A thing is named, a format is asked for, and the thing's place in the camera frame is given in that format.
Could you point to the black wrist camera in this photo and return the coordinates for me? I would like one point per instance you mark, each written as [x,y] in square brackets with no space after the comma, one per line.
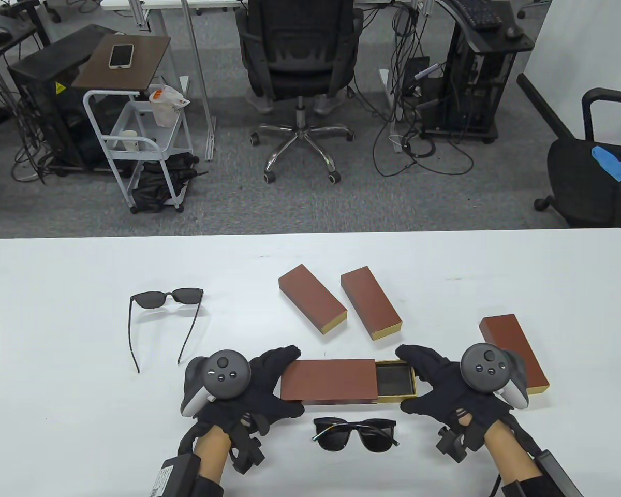
[450,445]
[248,455]

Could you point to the brown sliding storage box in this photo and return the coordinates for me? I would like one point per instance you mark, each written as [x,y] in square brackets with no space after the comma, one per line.
[370,303]
[512,336]
[310,295]
[331,380]

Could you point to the brown side table top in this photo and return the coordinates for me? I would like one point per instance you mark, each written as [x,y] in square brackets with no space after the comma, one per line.
[145,57]

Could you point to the grey tracking controller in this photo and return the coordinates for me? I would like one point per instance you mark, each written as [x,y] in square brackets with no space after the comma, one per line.
[227,373]
[489,365]

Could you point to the white utility cart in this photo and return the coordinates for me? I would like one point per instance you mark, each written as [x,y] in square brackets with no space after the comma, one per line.
[97,129]

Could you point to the white paper cup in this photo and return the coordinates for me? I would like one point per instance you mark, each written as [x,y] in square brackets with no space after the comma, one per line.
[130,141]

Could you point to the black wrist battery pack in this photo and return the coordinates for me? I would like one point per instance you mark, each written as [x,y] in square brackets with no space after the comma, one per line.
[556,473]
[176,476]

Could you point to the black keyboard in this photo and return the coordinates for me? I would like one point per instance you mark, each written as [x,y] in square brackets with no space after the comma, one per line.
[478,14]

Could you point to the black computer cart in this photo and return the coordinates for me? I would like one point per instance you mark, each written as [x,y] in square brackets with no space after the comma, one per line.
[497,44]

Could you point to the person's right forearm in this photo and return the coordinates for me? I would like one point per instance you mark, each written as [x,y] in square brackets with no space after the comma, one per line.
[512,455]

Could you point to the person's left forearm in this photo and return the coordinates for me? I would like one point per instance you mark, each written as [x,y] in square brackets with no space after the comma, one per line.
[212,455]

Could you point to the person's right hand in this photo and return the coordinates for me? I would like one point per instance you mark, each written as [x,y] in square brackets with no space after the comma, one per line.
[445,383]

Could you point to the silver aluminium post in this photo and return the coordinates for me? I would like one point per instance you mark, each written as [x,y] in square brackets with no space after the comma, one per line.
[196,67]

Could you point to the black desk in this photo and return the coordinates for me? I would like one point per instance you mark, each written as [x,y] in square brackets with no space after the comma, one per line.
[23,32]

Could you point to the white partition board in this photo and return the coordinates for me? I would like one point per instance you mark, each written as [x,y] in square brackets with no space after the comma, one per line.
[590,52]

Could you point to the person's left hand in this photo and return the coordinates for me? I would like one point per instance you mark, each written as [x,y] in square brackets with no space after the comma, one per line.
[266,378]

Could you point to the black sunglasses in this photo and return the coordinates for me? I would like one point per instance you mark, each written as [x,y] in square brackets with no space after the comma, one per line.
[150,299]
[336,437]

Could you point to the black equipment cabinet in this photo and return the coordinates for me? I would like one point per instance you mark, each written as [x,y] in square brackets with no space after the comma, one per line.
[46,72]

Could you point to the black bag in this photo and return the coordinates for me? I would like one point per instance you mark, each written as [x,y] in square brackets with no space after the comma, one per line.
[152,189]

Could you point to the black armchair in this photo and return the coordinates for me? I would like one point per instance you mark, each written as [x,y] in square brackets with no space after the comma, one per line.
[579,176]

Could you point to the white plastic bag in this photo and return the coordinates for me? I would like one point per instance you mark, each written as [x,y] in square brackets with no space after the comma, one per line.
[163,108]

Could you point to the black mesh office chair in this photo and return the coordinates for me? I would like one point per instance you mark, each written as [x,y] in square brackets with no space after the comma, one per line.
[300,52]

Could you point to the white smartphone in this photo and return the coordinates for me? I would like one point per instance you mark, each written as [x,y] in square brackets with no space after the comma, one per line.
[121,56]

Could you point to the black computer tower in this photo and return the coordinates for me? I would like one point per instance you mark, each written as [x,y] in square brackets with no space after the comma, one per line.
[466,88]

